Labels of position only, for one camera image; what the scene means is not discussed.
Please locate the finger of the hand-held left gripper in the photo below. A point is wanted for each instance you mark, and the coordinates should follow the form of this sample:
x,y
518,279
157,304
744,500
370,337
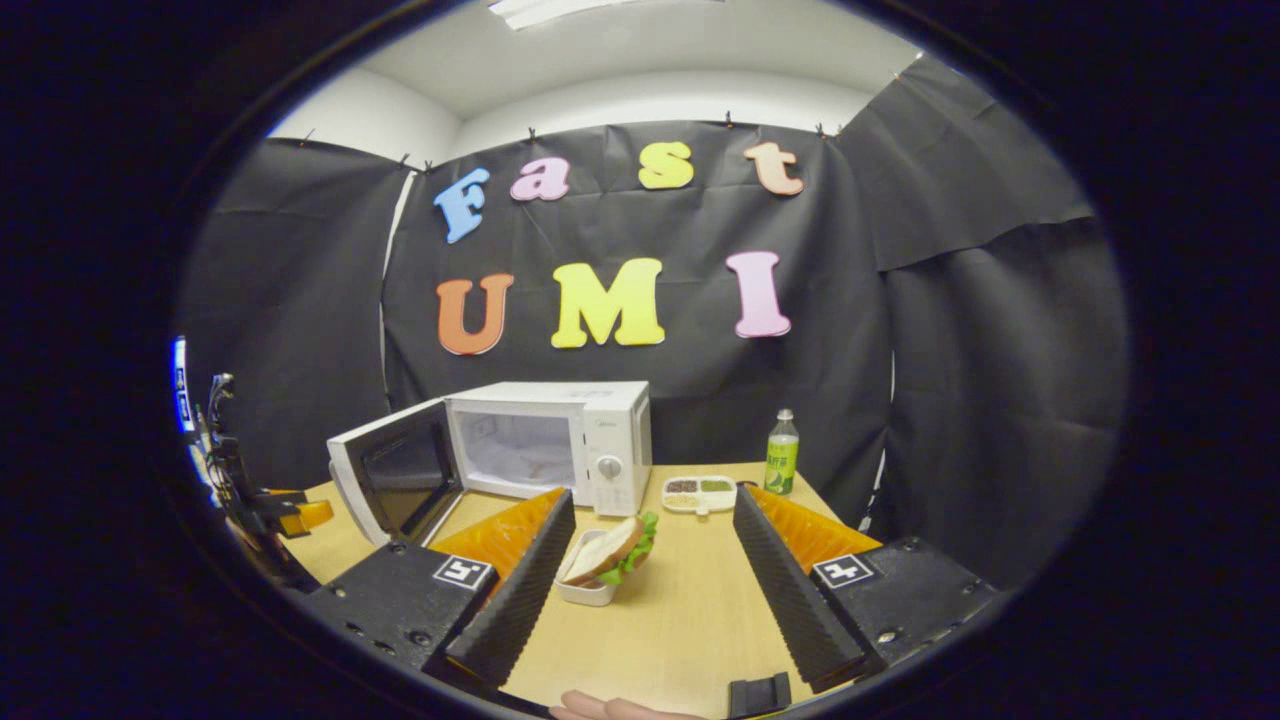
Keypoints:
x,y
305,515

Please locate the white divided snack plate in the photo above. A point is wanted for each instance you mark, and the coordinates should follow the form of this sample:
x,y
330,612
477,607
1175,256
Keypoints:
x,y
700,501

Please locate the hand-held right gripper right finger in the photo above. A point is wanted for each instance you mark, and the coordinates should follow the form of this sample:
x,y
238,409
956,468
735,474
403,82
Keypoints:
x,y
790,600

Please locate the white microwave oven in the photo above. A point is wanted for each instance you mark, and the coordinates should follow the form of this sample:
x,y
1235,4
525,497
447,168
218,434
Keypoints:
x,y
610,440

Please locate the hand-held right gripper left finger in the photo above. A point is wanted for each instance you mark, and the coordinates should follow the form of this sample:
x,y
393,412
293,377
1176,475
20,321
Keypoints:
x,y
520,600

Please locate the computer monitor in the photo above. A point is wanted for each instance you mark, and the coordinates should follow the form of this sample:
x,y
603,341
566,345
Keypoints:
x,y
180,385

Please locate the black backdrop cloth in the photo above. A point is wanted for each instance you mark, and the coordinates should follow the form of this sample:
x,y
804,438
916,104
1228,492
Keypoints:
x,y
950,400

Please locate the white rectangular dish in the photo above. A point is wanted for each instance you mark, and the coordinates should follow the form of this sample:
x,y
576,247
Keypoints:
x,y
585,596

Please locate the green drink bottle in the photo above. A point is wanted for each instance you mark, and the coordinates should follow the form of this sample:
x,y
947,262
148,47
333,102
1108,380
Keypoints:
x,y
781,465

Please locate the sandwich with lettuce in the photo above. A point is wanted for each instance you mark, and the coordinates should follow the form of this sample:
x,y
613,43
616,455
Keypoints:
x,y
605,550

